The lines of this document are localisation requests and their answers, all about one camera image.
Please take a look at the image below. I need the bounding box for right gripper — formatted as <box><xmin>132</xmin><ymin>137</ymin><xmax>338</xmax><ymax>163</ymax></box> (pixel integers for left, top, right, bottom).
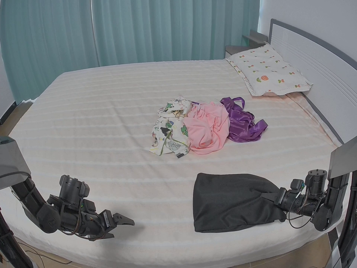
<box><xmin>261</xmin><ymin>187</ymin><xmax>294</xmax><ymax>213</ymax></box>

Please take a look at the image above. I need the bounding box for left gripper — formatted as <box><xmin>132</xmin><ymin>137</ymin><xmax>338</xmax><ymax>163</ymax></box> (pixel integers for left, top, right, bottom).
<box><xmin>101</xmin><ymin>210</ymin><xmax>136</xmax><ymax>239</ymax></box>

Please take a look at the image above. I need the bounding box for black garment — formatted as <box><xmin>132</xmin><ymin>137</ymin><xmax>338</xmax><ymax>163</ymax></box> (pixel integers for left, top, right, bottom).
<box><xmin>192</xmin><ymin>173</ymin><xmax>288</xmax><ymax>233</ymax></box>

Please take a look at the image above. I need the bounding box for bed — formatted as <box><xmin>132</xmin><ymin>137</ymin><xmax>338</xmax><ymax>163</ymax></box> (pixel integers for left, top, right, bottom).
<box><xmin>0</xmin><ymin>18</ymin><xmax>357</xmax><ymax>262</ymax></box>

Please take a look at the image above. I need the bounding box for purple garment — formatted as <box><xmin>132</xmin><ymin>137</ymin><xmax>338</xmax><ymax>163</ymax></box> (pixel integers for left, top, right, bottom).
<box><xmin>220</xmin><ymin>97</ymin><xmax>269</xmax><ymax>143</ymax></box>

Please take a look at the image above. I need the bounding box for white printed pyjama garment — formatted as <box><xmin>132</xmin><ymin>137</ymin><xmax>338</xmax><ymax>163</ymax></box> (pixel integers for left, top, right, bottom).
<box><xmin>151</xmin><ymin>96</ymin><xmax>193</xmax><ymax>159</ymax></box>

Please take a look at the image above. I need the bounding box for pink garment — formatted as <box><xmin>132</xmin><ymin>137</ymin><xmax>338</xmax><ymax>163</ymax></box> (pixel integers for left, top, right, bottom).
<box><xmin>184</xmin><ymin>102</ymin><xmax>230</xmax><ymax>155</ymax></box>

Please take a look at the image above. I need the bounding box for white printed pillow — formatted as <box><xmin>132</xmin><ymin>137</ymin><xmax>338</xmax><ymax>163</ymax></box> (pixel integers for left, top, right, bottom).
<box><xmin>225</xmin><ymin>44</ymin><xmax>313</xmax><ymax>97</ymax></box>

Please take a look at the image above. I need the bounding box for grey bedside table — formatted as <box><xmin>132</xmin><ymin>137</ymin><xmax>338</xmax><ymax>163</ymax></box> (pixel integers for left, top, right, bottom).
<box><xmin>225</xmin><ymin>29</ymin><xmax>269</xmax><ymax>59</ymax></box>

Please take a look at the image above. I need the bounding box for black cable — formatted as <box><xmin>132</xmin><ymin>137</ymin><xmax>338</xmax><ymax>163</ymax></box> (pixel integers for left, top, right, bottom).
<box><xmin>287</xmin><ymin>212</ymin><xmax>314</xmax><ymax>230</ymax></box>

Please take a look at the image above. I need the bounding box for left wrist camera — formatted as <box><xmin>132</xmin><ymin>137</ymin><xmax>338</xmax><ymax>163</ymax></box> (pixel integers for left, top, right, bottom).
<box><xmin>83</xmin><ymin>199</ymin><xmax>97</xmax><ymax>215</ymax></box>

